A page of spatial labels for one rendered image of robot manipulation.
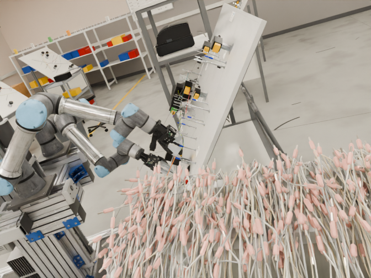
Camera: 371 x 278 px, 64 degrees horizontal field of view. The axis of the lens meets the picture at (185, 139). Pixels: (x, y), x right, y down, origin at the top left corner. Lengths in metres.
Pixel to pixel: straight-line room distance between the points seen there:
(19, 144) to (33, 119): 0.16
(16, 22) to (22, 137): 9.77
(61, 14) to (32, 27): 1.11
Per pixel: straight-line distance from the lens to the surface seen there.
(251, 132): 2.28
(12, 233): 1.86
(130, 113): 1.37
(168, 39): 2.40
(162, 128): 1.40
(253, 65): 4.58
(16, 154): 1.59
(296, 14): 8.90
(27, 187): 1.82
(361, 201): 0.54
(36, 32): 10.89
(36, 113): 1.43
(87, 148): 1.72
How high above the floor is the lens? 1.87
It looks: 26 degrees down
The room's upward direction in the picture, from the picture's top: 20 degrees counter-clockwise
